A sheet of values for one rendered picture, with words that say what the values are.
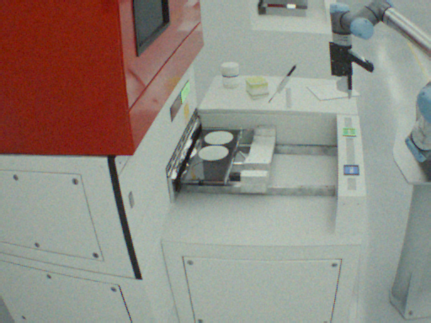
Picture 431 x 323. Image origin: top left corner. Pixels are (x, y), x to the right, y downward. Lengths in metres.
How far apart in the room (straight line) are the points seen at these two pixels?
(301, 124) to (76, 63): 1.09
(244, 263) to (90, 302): 0.53
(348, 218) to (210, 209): 0.47
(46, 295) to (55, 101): 0.78
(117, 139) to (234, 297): 0.74
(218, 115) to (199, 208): 0.44
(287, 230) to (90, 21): 0.91
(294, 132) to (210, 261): 0.66
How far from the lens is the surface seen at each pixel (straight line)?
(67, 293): 1.79
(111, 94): 1.29
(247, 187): 1.84
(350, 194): 1.63
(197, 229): 1.76
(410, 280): 2.49
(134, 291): 1.64
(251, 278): 1.76
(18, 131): 1.47
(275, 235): 1.70
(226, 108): 2.14
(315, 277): 1.75
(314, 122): 2.12
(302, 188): 1.86
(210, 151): 1.99
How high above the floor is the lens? 1.86
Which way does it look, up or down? 30 degrees down
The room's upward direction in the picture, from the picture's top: 5 degrees counter-clockwise
